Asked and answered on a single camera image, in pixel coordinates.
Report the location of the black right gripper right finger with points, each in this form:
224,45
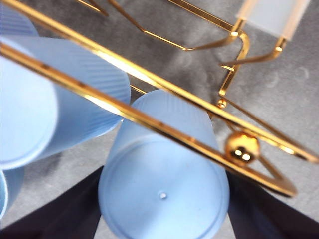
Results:
261,216

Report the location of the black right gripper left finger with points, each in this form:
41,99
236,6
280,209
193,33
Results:
62,219

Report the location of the blue ribbed plastic cup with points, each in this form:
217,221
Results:
25,112
15,22
162,199

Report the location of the blue ridged bowl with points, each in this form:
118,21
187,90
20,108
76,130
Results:
13,184

